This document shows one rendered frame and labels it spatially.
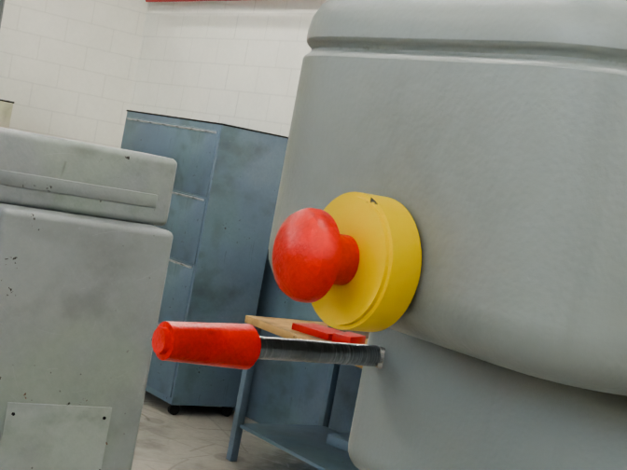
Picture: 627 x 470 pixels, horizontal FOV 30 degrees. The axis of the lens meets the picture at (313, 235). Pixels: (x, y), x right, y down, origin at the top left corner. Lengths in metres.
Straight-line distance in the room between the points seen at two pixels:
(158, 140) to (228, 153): 0.82
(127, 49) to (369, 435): 9.89
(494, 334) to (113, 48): 10.01
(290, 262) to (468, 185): 0.08
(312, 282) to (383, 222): 0.04
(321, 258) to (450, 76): 0.10
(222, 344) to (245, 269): 7.50
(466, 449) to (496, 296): 0.16
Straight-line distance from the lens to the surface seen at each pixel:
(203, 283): 7.93
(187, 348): 0.58
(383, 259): 0.48
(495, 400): 0.59
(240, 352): 0.59
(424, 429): 0.63
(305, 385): 7.88
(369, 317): 0.49
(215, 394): 8.19
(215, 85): 9.32
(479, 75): 0.49
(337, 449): 6.97
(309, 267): 0.48
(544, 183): 0.46
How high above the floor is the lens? 1.79
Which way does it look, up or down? 3 degrees down
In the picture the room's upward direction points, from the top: 11 degrees clockwise
